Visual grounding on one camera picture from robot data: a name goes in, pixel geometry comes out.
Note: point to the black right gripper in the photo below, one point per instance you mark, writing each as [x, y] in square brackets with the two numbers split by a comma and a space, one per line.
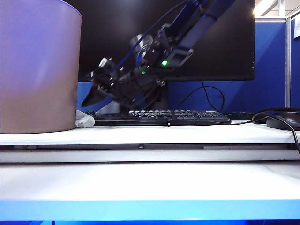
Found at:
[131, 86]

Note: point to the small white paper ball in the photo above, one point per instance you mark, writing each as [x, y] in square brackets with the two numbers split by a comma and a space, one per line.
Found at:
[84, 120]

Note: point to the black monitor stand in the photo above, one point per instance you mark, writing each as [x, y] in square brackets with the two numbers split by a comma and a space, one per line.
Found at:
[161, 96]

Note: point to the black computer keyboard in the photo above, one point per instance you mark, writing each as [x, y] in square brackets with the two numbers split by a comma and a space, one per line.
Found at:
[187, 117]

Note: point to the black ASUS computer monitor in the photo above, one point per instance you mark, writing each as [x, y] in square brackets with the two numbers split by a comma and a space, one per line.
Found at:
[222, 47]

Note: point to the black computer mouse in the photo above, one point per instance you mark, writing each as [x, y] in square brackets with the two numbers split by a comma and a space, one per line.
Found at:
[284, 122]

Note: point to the narrow blue partition panel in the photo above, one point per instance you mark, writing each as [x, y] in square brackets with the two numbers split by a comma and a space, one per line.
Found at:
[295, 75]

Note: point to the white paper sheet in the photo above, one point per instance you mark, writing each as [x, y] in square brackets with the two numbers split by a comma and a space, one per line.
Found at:
[297, 28]

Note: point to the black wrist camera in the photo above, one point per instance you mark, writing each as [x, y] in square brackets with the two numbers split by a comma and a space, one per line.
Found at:
[103, 70]

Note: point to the grey metal table rail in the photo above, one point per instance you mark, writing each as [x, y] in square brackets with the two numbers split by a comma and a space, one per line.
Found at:
[117, 147]

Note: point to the grey metal partition post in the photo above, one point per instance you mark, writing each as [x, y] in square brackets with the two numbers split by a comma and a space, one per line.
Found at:
[288, 65]

